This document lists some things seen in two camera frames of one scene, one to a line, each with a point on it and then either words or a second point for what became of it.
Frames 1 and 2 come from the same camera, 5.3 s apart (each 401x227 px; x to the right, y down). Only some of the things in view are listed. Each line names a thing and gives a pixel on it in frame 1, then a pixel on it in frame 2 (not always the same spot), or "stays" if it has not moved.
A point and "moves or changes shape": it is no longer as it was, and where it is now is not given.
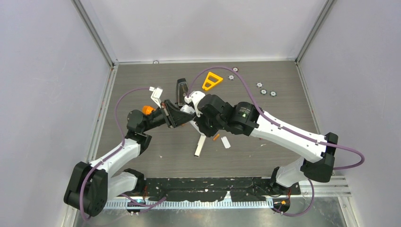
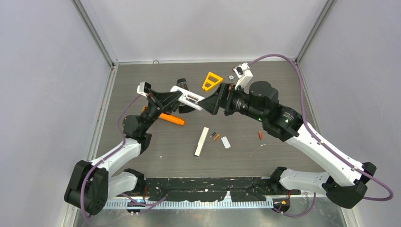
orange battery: (216, 137) stays
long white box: (200, 145) stays
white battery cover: (225, 142) stays
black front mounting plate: (218, 189) stays
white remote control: (194, 122) moves or changes shape
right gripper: (208, 133) → (222, 98)
